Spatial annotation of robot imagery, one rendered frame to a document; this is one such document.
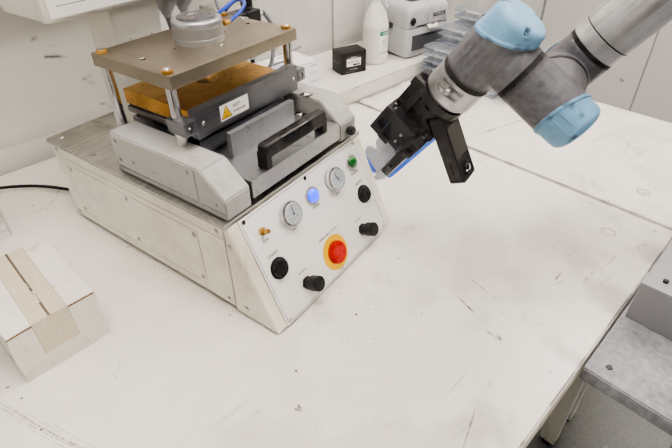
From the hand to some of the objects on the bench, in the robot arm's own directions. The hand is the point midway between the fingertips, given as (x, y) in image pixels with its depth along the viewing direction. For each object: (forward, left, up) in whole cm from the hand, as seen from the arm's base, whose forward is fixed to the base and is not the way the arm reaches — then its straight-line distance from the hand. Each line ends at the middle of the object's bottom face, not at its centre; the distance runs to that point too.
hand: (382, 177), depth 85 cm
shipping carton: (+15, +56, -14) cm, 59 cm away
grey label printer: (+72, -71, -6) cm, 102 cm away
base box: (+23, +18, -13) cm, 32 cm away
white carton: (+65, -16, -6) cm, 67 cm away
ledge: (+69, -41, -11) cm, 81 cm away
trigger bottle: (+66, -54, -6) cm, 86 cm away
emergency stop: (-3, +11, -12) cm, 16 cm away
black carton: (+65, -42, -6) cm, 77 cm away
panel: (-4, +11, -13) cm, 18 cm away
